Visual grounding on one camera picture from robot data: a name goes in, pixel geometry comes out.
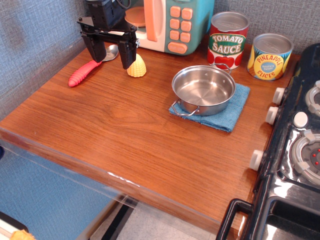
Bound yellow plastic corn cob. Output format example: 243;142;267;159
126;54;147;78

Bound stainless steel pot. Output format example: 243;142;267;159
171;63;236;117

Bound black toy stove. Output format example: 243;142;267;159
216;43;320;240

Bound pineapple slices can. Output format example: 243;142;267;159
247;33;294;81

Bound white stove knob lower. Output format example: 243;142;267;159
249;149;264;171

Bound red handled metal spoon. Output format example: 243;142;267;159
68;44;119;87

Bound yellow object bottom left corner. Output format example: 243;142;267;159
10;230;35;240

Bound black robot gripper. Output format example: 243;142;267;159
77;0;138;70

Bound orange microwave turntable plate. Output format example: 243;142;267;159
125;6;146;28

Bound white stove knob middle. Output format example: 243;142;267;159
265;106;279;125

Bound white stove knob upper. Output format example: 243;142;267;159
272;87;286;105

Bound tomato sauce can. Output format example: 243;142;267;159
207;11;250;70

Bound white stove knob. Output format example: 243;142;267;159
249;149;264;171
272;87;286;105
265;106;279;125

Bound blue folded cloth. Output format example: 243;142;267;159
169;83;250;133

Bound teal toy microwave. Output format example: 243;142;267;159
124;0;215;56

